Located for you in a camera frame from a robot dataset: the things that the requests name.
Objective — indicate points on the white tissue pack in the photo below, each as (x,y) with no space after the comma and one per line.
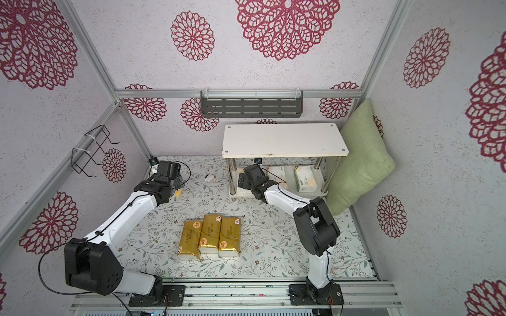
(240,177)
(305,179)
(278,174)

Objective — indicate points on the black wire wall rack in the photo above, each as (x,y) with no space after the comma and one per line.
(81,157)

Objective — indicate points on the metal base rail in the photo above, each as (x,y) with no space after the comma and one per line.
(242,297)

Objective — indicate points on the white two-tier shelf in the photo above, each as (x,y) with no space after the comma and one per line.
(282,145)

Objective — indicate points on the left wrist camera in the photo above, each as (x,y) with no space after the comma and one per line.
(153,161)

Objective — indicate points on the grey wall-mounted rack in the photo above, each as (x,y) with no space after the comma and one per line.
(251,105)

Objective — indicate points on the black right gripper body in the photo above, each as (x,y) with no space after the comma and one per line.
(250,174)

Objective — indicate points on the green pillow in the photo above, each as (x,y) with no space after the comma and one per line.
(367,164)

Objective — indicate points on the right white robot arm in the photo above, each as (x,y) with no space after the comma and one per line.
(315,225)

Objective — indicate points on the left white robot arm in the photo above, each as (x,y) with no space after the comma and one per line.
(92,264)

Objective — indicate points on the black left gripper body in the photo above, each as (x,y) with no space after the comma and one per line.
(177,182)

